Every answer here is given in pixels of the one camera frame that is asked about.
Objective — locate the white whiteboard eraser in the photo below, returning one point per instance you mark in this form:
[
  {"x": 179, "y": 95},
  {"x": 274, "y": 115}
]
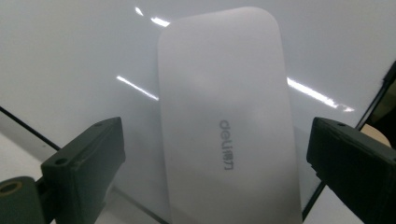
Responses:
[{"x": 224, "y": 93}]

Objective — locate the wooden table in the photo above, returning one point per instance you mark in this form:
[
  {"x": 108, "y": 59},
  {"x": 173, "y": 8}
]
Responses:
[{"x": 375, "y": 134}]

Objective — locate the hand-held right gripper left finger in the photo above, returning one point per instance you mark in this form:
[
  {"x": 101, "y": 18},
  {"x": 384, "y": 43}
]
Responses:
[{"x": 84, "y": 168}]

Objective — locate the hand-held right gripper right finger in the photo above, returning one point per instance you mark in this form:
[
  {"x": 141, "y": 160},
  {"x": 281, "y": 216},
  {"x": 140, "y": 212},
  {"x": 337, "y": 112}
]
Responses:
[{"x": 351, "y": 161}]

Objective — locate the white whiteboard black frame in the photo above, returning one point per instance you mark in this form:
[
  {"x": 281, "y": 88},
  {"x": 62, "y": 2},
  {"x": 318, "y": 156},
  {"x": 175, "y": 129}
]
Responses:
[{"x": 62, "y": 46}]

